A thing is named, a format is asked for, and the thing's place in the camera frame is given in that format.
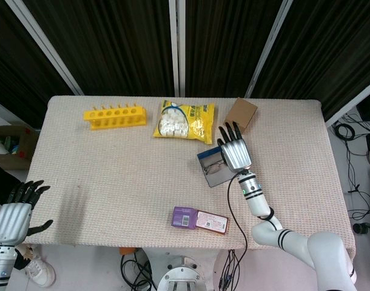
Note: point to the small orange object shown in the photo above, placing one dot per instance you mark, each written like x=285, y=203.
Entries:
x=126, y=251

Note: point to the yellow test tube rack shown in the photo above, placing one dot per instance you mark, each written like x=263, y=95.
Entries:
x=112, y=116

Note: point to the dark-framed eyeglasses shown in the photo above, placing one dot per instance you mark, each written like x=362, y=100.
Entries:
x=215, y=167

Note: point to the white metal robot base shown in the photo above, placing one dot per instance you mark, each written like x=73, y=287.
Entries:
x=180, y=272

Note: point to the purple carton box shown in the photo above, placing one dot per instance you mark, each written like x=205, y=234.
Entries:
x=182, y=216

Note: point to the small brown cardboard box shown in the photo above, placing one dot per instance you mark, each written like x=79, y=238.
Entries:
x=242, y=112

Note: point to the white sneaker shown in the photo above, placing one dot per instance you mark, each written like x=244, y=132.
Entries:
x=41, y=272

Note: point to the dark blue small box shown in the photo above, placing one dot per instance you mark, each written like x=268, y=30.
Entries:
x=218, y=179

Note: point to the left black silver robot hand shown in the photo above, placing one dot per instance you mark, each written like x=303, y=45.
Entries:
x=12, y=221

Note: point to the beige woven table cloth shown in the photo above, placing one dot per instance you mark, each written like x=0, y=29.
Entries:
x=127, y=169

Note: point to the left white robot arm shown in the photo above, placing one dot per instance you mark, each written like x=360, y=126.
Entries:
x=1, y=263

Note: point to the yellow bag of white cubes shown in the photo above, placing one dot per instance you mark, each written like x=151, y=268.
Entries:
x=197, y=121

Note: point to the white partition frame post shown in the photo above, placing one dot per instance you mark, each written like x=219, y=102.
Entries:
x=48, y=51
x=176, y=48
x=268, y=51
x=355, y=101

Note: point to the red white wrapped packet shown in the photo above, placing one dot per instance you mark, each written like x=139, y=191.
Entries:
x=212, y=222

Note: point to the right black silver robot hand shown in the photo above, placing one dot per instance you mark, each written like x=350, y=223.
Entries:
x=237, y=154

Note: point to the open cardboard box with clutter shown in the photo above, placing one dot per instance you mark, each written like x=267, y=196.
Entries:
x=18, y=148

